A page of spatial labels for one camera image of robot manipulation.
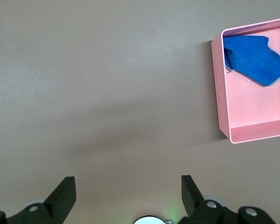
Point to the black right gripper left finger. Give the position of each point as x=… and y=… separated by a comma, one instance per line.
x=49, y=210

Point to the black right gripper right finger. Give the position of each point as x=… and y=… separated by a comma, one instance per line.
x=200, y=212

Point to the blue microfibre cloth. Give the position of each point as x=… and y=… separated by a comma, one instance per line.
x=252, y=60

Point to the pink plastic bin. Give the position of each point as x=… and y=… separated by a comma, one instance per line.
x=252, y=105

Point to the brown table cover mat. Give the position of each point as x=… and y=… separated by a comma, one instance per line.
x=84, y=70

